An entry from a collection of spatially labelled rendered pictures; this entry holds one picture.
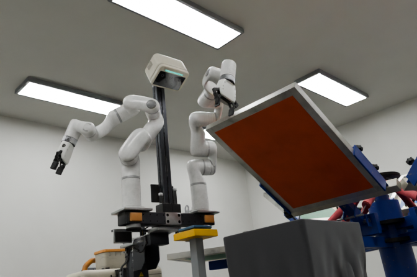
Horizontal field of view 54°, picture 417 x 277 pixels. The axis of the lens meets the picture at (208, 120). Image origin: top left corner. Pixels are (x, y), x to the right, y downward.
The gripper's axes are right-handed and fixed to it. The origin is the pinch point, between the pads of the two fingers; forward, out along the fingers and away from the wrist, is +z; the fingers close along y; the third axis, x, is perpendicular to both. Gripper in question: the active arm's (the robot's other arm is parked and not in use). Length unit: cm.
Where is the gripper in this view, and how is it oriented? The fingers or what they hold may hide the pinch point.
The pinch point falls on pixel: (224, 108)
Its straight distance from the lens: 191.3
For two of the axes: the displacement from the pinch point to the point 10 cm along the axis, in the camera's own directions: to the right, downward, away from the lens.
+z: -1.0, 8.2, -5.6
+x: 6.9, -3.5, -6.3
